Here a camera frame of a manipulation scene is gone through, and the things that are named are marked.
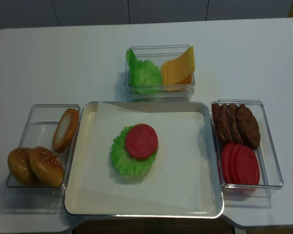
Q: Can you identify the left sesame top bun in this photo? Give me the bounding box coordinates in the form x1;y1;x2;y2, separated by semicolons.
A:
7;148;42;187

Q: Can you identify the green lettuce in container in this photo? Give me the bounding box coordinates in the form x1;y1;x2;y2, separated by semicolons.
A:
126;49;163;94

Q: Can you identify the yellow cheese slices stack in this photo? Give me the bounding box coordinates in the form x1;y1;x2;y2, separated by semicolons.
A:
161;46;195;92

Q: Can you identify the bun half standing upright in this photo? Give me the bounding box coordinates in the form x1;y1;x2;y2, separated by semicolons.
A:
53;108;79;153

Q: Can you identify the red tomato slices stack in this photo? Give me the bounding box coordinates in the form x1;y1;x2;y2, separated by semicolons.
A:
221;143;260;186

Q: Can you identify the white metal serving tray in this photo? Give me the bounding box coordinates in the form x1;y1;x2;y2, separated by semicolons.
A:
63;101;225;217

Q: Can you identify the white parchment paper sheet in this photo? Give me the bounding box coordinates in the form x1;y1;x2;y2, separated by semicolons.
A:
76;101;213;212

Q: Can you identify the clear lettuce cheese container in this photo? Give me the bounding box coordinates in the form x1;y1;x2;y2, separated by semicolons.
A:
124;44;195;101

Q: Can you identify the clear bun container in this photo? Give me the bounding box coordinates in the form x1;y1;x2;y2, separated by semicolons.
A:
5;104;81;195

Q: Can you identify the red tomato slice on burger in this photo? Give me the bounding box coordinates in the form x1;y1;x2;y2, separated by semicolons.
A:
125;124;158;160

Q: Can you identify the clear patty tomato container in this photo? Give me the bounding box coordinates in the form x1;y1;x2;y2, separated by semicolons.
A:
211;99;283;193

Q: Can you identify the brown meat patty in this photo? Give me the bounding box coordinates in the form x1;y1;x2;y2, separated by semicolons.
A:
219;104;234;145
235;104;261;150
227;103;244;145
211;103;226;146

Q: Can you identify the green lettuce leaf on burger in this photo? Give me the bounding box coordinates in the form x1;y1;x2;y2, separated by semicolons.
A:
110;125;158;176

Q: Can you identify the sesame bun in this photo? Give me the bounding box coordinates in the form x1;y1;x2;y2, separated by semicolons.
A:
29;146;64;188
7;148;42;187

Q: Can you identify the right sesame top bun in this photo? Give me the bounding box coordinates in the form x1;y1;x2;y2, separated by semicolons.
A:
29;146;64;188

